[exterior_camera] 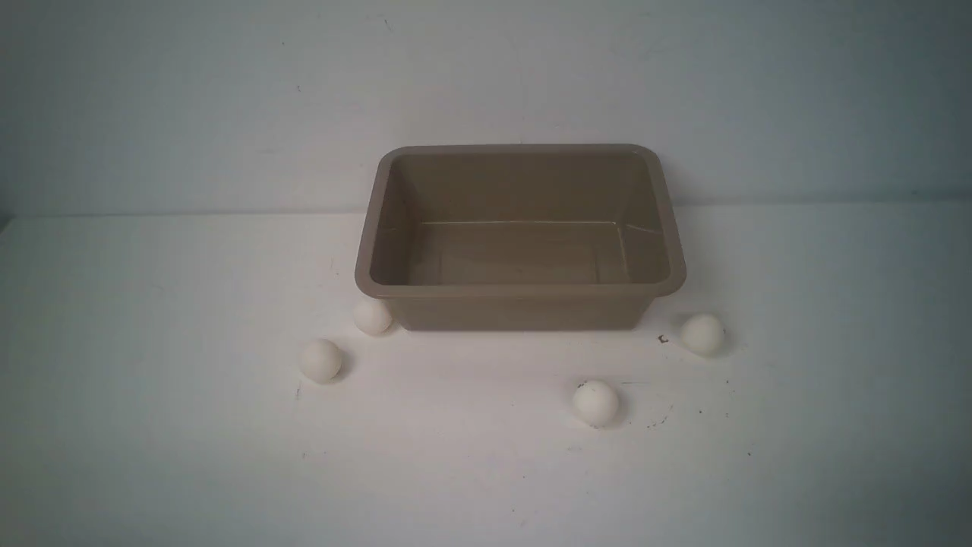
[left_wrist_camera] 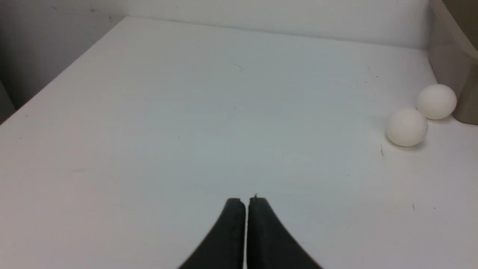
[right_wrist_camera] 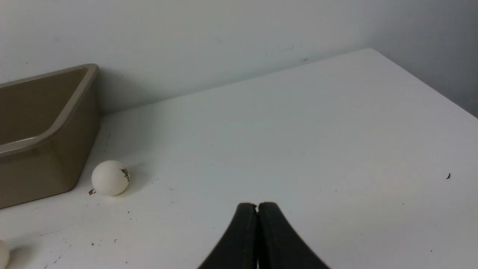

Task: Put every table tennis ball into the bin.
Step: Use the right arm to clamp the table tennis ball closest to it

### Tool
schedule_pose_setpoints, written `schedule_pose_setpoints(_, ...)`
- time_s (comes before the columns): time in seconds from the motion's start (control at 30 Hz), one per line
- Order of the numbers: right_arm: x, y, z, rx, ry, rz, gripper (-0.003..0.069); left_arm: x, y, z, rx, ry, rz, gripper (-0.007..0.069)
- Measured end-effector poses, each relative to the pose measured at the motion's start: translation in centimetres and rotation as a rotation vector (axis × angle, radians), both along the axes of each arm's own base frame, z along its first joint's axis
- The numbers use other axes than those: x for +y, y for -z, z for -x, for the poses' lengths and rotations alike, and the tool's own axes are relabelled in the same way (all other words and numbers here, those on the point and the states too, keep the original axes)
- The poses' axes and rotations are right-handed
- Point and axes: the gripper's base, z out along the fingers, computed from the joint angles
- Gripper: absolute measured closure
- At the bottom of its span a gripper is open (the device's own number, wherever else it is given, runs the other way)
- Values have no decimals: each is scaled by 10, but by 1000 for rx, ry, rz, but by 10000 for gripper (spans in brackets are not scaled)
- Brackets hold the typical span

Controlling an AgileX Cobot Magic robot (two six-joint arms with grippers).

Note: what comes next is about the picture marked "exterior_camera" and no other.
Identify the white ping-pong ball with mark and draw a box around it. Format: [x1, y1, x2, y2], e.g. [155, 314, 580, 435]
[570, 380, 620, 427]

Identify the tan plastic bin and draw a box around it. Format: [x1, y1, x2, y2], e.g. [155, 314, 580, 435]
[355, 144, 687, 331]

